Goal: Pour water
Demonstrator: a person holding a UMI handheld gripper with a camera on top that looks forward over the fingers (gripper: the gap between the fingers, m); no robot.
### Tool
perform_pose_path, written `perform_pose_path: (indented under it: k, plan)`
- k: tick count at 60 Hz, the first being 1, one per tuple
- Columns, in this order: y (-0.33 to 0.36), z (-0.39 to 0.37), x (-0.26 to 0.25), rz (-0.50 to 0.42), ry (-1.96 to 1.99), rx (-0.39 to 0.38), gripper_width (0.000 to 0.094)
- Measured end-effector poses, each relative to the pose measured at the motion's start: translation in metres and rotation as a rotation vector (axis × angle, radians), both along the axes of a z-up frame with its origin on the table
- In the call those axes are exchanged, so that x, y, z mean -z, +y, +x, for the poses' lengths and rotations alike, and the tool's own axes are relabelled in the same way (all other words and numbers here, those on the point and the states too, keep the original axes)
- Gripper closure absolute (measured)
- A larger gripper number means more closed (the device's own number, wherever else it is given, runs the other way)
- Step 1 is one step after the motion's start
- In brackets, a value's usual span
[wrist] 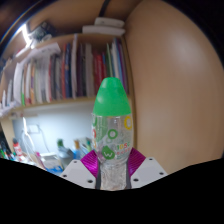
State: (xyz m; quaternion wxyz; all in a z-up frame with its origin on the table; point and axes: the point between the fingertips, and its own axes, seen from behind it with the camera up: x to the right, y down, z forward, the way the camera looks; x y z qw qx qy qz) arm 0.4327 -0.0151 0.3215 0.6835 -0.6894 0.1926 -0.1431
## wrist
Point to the wooden shelf unit with books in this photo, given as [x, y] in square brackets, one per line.
[66, 73]

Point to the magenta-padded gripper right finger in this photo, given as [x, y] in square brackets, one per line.
[148, 168]

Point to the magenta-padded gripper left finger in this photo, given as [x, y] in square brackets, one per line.
[78, 171]

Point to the clear bottle with green cap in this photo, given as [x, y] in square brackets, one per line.
[111, 133]

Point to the grey shaker bottle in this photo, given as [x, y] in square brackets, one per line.
[65, 151]

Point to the white and blue box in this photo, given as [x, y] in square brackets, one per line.
[51, 161]

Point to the white wall power outlet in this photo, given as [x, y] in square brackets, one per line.
[34, 129]

